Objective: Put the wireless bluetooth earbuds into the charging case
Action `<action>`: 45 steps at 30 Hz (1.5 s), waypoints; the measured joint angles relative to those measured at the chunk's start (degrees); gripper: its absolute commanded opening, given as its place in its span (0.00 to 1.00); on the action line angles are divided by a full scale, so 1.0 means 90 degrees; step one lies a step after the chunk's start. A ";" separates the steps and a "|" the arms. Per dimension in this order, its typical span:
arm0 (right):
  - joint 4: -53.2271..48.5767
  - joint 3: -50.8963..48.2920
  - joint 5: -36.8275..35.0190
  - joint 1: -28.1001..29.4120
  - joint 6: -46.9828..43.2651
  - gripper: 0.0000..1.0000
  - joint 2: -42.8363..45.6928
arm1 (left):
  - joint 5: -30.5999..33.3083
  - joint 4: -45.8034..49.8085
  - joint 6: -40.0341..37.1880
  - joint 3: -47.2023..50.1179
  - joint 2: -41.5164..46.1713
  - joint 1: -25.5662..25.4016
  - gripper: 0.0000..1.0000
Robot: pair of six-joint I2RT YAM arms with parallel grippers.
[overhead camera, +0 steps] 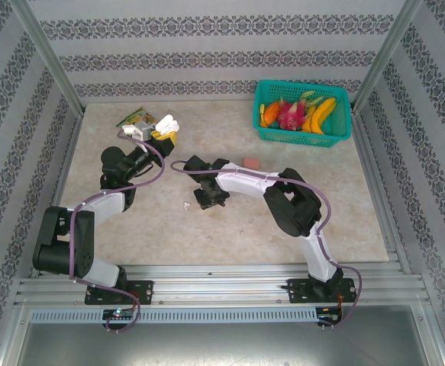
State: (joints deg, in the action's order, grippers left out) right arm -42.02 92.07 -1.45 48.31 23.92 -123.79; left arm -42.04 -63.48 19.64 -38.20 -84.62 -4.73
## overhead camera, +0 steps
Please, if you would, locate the green Fox's candy bag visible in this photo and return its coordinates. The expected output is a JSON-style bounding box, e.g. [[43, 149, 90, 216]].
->
[[115, 107, 159, 130]]

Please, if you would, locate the teal plastic basket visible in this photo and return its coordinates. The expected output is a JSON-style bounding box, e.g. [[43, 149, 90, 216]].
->
[[253, 79, 353, 149]]

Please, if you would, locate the pink dragon fruit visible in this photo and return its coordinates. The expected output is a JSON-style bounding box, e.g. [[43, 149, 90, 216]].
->
[[276, 90, 324, 132]]

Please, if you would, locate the small orange-yellow banana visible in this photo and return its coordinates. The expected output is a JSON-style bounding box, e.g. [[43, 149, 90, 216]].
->
[[301, 105, 318, 133]]

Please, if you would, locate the large yellow banana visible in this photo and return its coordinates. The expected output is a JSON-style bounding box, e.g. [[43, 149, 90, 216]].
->
[[308, 97, 338, 136]]

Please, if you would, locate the grey metal sheet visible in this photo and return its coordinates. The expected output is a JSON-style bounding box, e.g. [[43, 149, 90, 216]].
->
[[0, 304, 445, 366]]

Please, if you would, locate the small circuit board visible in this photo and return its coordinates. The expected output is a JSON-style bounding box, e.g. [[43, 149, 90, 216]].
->
[[317, 310, 344, 326], [103, 309, 136, 322]]

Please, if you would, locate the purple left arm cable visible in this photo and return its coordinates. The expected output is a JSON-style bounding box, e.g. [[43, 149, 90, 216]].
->
[[69, 128, 166, 336]]

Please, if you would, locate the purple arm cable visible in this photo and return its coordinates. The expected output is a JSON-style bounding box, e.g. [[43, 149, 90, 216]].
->
[[69, 128, 166, 336], [169, 159, 363, 332]]

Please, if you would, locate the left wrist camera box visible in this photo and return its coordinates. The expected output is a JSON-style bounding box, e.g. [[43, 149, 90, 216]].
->
[[121, 120, 155, 142]]

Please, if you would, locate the aluminium side rail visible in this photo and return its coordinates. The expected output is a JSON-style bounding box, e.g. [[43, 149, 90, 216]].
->
[[353, 109, 413, 274], [30, 110, 88, 279]]

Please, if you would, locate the aluminium rail beam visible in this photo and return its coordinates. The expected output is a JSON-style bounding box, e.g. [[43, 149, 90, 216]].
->
[[13, 262, 432, 307]]

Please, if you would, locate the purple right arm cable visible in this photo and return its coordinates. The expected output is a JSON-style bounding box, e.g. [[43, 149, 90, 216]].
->
[[169, 159, 363, 332]]

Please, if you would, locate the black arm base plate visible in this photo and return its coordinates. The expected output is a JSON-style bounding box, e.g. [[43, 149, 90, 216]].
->
[[84, 280, 155, 307], [287, 278, 356, 305]]

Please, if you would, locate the slotted grey cable duct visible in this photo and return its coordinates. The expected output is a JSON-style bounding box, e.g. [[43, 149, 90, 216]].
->
[[28, 307, 319, 325]]

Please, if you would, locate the aluminium frame post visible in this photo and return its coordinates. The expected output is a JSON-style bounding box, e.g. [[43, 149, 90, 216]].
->
[[9, 0, 86, 116], [351, 0, 426, 112]]

